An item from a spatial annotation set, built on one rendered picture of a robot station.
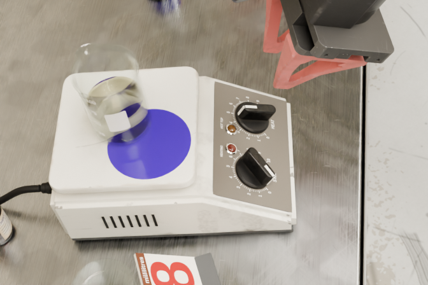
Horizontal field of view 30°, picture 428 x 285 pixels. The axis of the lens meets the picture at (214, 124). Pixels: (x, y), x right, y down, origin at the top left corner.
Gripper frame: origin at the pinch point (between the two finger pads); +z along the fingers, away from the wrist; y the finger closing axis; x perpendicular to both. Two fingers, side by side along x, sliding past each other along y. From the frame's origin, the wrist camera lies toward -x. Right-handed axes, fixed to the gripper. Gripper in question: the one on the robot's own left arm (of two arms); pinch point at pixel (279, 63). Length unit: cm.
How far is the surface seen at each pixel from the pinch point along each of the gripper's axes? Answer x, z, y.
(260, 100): 2.4, 7.5, -1.3
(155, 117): -8.1, 7.8, 0.8
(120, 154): -11.2, 9.1, 3.7
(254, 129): 0.7, 7.0, 2.1
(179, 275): -6.2, 12.8, 12.9
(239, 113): -0.7, 6.6, 0.8
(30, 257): -16.0, 21.4, 7.4
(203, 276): -3.9, 13.1, 13.0
